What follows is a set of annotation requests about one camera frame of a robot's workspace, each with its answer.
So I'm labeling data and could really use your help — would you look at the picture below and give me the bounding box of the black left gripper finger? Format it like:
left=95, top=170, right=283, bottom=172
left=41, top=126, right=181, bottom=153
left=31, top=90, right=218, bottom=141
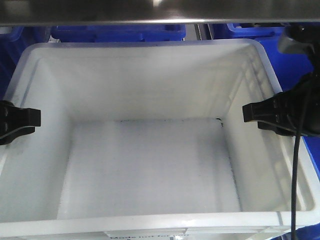
left=0, top=100, right=41, bottom=145

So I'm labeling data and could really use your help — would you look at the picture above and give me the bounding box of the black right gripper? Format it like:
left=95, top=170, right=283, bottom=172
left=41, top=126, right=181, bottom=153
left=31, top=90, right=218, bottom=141
left=241, top=71, right=320, bottom=138

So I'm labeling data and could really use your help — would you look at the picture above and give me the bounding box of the white translucent plastic tote bin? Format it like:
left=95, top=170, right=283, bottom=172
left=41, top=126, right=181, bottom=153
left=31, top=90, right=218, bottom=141
left=0, top=38, right=320, bottom=240

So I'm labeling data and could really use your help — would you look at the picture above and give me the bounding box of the blue bin back right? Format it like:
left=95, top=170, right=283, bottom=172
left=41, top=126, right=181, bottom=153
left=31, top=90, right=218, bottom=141
left=227, top=22, right=313, bottom=91

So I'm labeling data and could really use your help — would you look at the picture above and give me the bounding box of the blue bin left side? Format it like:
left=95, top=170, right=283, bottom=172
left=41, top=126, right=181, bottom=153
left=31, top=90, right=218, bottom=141
left=0, top=26, right=51, bottom=99

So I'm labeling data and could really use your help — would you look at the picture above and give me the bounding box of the blue bin behind tote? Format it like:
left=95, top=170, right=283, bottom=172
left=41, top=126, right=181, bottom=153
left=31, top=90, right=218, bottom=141
left=51, top=24, right=186, bottom=43

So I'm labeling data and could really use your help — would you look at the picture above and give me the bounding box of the upper metal shelf beam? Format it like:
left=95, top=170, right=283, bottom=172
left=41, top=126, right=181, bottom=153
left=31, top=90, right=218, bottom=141
left=0, top=0, right=320, bottom=27

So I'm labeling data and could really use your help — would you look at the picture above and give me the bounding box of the black right cable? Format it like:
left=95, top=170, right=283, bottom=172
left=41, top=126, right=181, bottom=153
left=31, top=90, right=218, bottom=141
left=289, top=74, right=313, bottom=240

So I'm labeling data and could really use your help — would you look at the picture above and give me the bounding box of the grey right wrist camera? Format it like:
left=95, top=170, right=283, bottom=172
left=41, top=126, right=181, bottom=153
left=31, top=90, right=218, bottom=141
left=277, top=24, right=320, bottom=55

